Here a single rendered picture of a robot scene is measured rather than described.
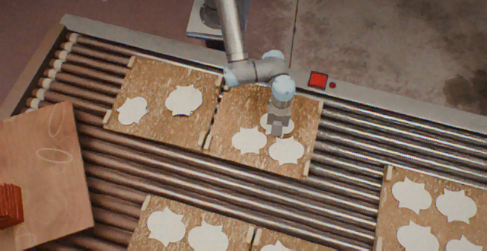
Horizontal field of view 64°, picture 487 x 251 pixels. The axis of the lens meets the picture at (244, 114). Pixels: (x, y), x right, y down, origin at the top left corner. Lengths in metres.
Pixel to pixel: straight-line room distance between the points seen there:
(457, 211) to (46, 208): 1.45
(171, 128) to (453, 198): 1.10
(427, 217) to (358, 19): 1.91
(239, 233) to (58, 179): 0.66
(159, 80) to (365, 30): 1.85
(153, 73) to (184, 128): 0.30
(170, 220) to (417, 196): 0.90
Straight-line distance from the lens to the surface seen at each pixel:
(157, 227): 1.48
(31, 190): 1.56
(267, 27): 3.01
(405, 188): 1.60
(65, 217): 1.49
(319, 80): 1.71
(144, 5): 3.23
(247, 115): 1.59
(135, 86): 1.72
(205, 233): 1.45
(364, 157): 1.62
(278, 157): 1.52
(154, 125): 1.61
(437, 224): 1.62
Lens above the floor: 2.38
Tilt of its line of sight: 65 degrees down
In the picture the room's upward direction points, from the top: straight up
